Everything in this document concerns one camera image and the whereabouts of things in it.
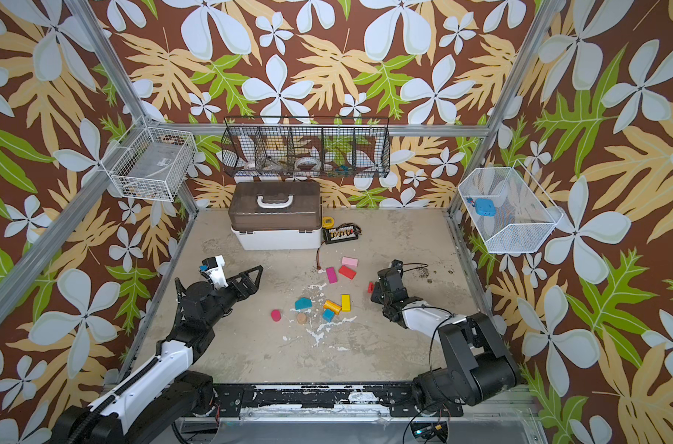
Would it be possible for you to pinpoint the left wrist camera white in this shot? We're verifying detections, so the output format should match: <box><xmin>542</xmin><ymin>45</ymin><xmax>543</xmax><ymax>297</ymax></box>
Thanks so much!
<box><xmin>200</xmin><ymin>255</ymin><xmax>227</xmax><ymax>289</ymax></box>

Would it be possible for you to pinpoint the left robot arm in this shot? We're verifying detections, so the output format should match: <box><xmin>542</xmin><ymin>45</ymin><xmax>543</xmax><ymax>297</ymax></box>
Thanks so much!
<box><xmin>50</xmin><ymin>259</ymin><xmax>264</xmax><ymax>443</ymax></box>

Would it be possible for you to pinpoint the black wire basket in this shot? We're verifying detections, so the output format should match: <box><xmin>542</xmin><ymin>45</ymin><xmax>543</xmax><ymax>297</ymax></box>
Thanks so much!
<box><xmin>217</xmin><ymin>117</ymin><xmax>392</xmax><ymax>179</ymax></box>

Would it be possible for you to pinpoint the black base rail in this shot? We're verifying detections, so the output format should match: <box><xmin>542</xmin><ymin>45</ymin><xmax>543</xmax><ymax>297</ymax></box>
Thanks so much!
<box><xmin>214</xmin><ymin>381</ymin><xmax>463</xmax><ymax>419</ymax></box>

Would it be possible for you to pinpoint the blue object in basket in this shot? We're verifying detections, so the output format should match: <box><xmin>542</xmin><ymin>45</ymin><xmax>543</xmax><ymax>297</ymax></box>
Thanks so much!
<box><xmin>473</xmin><ymin>198</ymin><xmax>497</xmax><ymax>218</ymax></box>

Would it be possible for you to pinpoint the white box brown lid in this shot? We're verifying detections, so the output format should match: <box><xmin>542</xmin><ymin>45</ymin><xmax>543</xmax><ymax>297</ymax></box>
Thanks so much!
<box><xmin>229</xmin><ymin>181</ymin><xmax>322</xmax><ymax>251</ymax></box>

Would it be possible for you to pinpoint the yellow rectangular block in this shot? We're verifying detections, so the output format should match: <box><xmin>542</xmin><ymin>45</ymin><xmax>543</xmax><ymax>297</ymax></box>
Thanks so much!
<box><xmin>341</xmin><ymin>294</ymin><xmax>351</xmax><ymax>312</ymax></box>

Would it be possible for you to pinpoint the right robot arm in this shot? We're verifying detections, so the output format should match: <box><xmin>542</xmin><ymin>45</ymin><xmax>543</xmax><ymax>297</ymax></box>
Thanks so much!
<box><xmin>371</xmin><ymin>260</ymin><xmax>524</xmax><ymax>414</ymax></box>

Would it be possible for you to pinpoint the teal arch block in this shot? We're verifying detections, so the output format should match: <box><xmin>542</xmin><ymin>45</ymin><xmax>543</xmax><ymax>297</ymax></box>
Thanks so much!
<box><xmin>294</xmin><ymin>297</ymin><xmax>312</xmax><ymax>311</ymax></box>

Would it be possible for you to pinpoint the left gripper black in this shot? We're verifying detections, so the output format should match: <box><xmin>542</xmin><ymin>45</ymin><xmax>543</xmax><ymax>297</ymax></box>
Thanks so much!
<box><xmin>204</xmin><ymin>265</ymin><xmax>262</xmax><ymax>330</ymax></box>

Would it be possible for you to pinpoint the light pink block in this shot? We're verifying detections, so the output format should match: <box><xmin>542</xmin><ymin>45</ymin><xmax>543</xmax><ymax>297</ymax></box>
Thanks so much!
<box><xmin>341</xmin><ymin>257</ymin><xmax>359</xmax><ymax>268</ymax></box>

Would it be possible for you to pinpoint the white wire basket right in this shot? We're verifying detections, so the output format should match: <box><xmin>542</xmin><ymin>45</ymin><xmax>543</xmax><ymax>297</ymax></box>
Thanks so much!
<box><xmin>458</xmin><ymin>162</ymin><xmax>564</xmax><ymax>255</ymax></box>

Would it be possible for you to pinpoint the teal cube block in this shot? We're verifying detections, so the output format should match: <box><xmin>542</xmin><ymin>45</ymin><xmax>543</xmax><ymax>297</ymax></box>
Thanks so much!
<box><xmin>323</xmin><ymin>309</ymin><xmax>336</xmax><ymax>322</ymax></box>

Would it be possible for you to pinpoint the white wire basket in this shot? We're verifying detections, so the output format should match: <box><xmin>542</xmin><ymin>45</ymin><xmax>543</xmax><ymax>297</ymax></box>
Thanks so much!
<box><xmin>103</xmin><ymin>120</ymin><xmax>197</xmax><ymax>202</ymax></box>
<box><xmin>458</xmin><ymin>162</ymin><xmax>564</xmax><ymax>255</ymax></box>

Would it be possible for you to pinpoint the red rectangular block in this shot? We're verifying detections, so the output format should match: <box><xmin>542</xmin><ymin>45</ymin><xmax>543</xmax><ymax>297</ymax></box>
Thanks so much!
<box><xmin>338</xmin><ymin>266</ymin><xmax>357</xmax><ymax>280</ymax></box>

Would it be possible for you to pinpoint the yellow tape measure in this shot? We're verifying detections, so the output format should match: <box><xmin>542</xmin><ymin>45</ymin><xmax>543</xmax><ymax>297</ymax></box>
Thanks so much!
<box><xmin>322</xmin><ymin>216</ymin><xmax>336</xmax><ymax>229</ymax></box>

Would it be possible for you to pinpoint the magenta rectangular block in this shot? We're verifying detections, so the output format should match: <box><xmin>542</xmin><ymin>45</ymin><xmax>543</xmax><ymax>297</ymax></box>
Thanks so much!
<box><xmin>327</xmin><ymin>268</ymin><xmax>338</xmax><ymax>284</ymax></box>

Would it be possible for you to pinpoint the white wire basket left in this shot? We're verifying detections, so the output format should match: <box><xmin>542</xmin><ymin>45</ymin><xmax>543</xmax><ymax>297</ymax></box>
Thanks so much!
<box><xmin>103</xmin><ymin>120</ymin><xmax>197</xmax><ymax>202</ymax></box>

